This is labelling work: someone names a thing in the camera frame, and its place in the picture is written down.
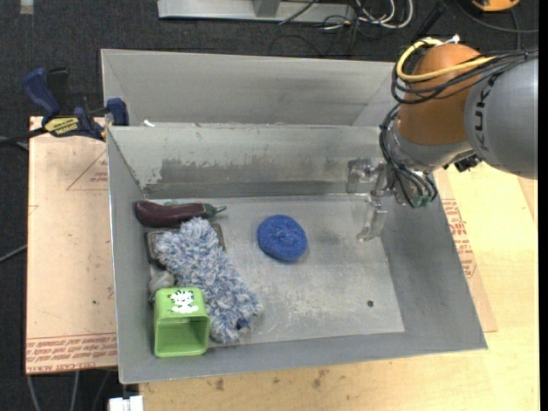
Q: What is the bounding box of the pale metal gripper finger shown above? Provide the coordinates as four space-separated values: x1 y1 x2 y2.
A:
355 190 389 242
346 157 385 194

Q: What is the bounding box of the grey metal bin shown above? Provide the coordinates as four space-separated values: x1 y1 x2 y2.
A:
100 48 489 385

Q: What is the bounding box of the blue round scrubber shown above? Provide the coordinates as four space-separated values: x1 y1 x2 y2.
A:
256 214 309 263

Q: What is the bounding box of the blue and white fluffy cloth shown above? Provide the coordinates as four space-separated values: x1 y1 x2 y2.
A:
152 217 265 345

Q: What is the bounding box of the purple toy eggplant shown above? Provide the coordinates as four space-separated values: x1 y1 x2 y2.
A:
134 200 228 228

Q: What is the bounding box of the green square cup tiger print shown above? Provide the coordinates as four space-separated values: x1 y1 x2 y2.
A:
152 287 212 359

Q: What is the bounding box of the brown cardboard board red print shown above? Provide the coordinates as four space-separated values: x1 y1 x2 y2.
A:
25 116 500 376

